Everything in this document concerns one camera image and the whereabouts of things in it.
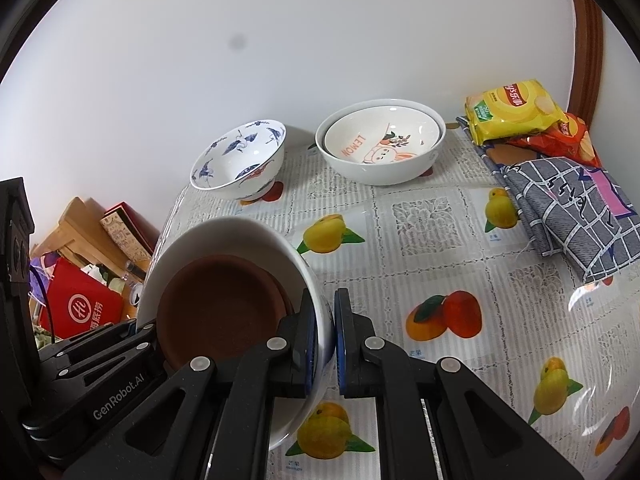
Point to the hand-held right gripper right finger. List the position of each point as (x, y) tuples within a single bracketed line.
[(341, 350)]

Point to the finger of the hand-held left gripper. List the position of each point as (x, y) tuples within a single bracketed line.
[(100, 355)]

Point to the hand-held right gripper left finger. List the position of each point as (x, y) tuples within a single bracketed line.
[(307, 350)]

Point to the small brown bowl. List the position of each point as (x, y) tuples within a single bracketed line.
[(287, 296), (220, 310)]

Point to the plain white bowl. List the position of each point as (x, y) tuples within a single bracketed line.
[(235, 240)]

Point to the red paper bag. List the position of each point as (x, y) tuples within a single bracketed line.
[(75, 300)]

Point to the small clear bottle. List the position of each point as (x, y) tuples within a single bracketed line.
[(134, 270)]

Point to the purple patterned bag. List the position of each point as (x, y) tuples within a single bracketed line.
[(42, 275)]

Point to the fruit print tablecloth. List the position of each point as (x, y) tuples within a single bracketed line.
[(425, 260)]

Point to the patterned flat box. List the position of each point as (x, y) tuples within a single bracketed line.
[(122, 230)]

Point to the wooden side table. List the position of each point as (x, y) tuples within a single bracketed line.
[(75, 225)]

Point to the blue patterned white bowl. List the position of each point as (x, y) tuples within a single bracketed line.
[(250, 180)]

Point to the large white bowl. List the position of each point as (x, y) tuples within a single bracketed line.
[(380, 172)]

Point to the white bowl with orange print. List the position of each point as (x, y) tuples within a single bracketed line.
[(360, 135)]

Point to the grey checked cloth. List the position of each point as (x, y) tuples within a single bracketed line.
[(560, 210)]

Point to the yellow chips bag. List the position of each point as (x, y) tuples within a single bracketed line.
[(510, 110)]

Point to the red chips bag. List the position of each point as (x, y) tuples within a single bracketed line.
[(575, 135)]

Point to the brown wooden door frame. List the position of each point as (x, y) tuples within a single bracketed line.
[(587, 50)]

